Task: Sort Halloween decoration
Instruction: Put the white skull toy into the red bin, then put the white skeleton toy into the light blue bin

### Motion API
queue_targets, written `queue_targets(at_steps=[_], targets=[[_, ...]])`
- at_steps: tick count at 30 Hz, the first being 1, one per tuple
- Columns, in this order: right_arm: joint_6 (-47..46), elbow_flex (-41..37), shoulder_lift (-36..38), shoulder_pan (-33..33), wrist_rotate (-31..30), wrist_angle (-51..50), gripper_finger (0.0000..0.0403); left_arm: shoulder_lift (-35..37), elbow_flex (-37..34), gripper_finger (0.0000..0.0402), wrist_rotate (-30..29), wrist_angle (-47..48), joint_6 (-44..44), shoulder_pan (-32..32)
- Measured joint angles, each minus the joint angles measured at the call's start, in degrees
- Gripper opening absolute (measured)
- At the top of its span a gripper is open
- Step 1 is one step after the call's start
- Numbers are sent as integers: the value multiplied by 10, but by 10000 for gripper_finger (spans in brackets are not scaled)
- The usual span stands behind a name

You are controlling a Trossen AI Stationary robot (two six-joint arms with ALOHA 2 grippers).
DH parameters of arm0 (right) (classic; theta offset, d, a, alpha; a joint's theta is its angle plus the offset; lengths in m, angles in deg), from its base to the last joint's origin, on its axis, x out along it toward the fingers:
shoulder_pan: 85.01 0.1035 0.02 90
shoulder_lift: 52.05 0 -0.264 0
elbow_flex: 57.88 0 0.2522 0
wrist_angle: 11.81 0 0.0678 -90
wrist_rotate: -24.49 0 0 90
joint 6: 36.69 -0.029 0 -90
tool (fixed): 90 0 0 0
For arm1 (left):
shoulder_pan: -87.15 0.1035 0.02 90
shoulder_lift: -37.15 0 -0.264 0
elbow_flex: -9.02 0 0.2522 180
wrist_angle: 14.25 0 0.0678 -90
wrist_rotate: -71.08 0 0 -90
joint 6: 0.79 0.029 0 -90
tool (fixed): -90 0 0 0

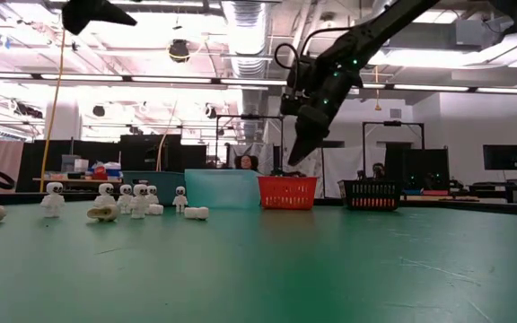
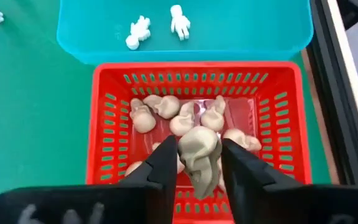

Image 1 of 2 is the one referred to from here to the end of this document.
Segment white hanging sheet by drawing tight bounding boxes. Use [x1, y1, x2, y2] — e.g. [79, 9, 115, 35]
[321, 145, 388, 199]

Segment black desk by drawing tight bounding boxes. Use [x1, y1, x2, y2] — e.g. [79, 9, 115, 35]
[467, 179, 517, 205]

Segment black plastic basket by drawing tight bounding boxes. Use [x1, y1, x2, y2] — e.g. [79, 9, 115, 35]
[337, 179, 404, 212]

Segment black ceiling dome device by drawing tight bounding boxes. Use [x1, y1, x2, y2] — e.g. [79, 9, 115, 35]
[168, 39, 191, 64]

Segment black room partition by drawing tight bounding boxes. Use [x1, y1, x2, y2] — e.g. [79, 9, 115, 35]
[19, 133, 208, 194]

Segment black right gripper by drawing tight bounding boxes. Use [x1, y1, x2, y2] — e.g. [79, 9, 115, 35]
[287, 48, 365, 167]

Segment long overhead light bar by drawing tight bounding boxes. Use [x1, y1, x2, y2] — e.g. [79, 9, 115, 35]
[0, 70, 517, 96]

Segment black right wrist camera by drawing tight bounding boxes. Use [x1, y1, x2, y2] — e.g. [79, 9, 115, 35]
[278, 62, 309, 117]

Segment black equipment panel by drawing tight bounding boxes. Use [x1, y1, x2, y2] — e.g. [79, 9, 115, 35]
[383, 142, 451, 192]

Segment yellow hanging cord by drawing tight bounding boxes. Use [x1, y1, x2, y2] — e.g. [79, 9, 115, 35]
[38, 26, 69, 194]

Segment white storage box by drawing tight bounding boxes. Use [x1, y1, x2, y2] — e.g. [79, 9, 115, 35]
[60, 154, 90, 174]

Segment red plastic basket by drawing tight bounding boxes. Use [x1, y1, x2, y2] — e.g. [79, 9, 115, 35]
[257, 176, 319, 211]

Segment black stand frame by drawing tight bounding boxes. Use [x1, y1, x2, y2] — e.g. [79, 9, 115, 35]
[215, 114, 285, 177]
[362, 119, 426, 180]

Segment black computer monitor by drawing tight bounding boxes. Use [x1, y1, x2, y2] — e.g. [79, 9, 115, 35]
[482, 144, 517, 171]

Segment patterned white hanging cloth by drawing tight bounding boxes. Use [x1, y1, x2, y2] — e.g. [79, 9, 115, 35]
[283, 147, 323, 178]

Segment wooden workbench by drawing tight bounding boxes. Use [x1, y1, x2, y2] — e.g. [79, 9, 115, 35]
[31, 177, 124, 186]

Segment white round column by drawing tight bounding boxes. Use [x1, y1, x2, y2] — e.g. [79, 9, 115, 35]
[45, 96, 83, 141]

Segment grey-blue plastic bin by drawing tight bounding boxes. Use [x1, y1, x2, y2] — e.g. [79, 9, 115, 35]
[122, 170, 187, 206]

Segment teal translucent plastic bin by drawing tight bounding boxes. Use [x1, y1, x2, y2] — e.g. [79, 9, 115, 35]
[184, 169, 262, 210]

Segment silver spiral ceiling duct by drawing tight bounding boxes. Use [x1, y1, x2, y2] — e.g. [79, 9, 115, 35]
[220, 0, 272, 143]

